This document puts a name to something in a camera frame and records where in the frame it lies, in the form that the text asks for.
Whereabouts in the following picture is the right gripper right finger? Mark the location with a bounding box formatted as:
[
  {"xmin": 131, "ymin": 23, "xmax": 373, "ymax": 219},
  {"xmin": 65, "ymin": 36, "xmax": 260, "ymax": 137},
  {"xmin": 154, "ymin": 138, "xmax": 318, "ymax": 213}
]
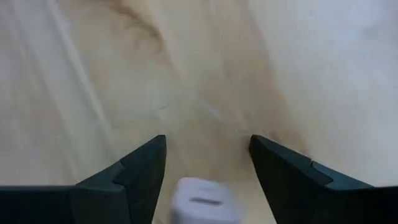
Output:
[{"xmin": 248, "ymin": 134, "xmax": 398, "ymax": 224}]

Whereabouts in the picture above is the white pink USB charger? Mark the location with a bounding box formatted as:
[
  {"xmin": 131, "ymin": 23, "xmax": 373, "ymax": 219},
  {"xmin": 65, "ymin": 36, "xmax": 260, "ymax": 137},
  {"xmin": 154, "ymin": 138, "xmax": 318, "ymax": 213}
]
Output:
[{"xmin": 170, "ymin": 176, "xmax": 241, "ymax": 224}]

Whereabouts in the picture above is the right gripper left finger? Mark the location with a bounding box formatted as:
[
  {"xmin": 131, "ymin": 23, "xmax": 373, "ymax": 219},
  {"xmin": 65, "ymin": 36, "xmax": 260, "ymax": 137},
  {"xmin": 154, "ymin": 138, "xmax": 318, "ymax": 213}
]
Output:
[{"xmin": 0, "ymin": 134, "xmax": 167, "ymax": 224}]

